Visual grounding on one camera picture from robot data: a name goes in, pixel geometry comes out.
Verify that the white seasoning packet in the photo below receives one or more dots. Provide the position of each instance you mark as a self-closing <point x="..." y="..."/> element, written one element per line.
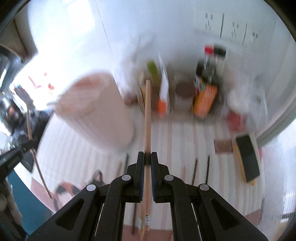
<point x="164" y="99"/>

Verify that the white plastic bag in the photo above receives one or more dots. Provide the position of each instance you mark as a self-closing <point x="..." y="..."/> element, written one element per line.
<point x="245" y="101"/>

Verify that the striped cat table mat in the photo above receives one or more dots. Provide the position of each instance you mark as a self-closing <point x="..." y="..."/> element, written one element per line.
<point x="197" y="212"/>

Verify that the black gas stove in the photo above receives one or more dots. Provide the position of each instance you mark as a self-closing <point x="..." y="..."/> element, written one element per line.
<point x="15" y="123"/>

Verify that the colourful wall stickers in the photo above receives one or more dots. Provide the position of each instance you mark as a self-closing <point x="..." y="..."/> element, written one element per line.
<point x="41" y="80"/>

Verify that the soy sauce bottle orange label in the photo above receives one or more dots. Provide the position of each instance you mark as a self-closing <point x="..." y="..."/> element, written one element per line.
<point x="209" y="95"/>

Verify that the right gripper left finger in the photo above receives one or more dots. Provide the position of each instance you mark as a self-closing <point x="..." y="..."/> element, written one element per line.
<point x="96" y="212"/>

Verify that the black yellow sponge brush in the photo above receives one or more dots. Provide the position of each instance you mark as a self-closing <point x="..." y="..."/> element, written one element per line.
<point x="247" y="158"/>

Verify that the cream utensil holder canister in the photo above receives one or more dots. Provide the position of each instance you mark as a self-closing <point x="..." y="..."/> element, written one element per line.
<point x="94" y="108"/>

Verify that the triple wall socket panel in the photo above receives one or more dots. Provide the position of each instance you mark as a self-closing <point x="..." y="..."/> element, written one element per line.
<point x="226" y="27"/>

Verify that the blue kitchen cabinet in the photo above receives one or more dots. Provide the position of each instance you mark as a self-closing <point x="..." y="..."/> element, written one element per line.
<point x="33" y="211"/>

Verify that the small brown card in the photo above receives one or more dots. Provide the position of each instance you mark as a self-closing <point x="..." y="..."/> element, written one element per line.
<point x="223" y="146"/>

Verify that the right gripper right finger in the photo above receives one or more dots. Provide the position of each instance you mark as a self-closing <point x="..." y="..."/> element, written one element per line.
<point x="199" y="212"/>

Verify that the red cap dark bottle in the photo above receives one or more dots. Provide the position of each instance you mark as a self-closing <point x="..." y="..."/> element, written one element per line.
<point x="205" y="65"/>

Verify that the brown lid jar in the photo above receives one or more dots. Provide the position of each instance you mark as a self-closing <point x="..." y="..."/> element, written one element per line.
<point x="184" y="94"/>

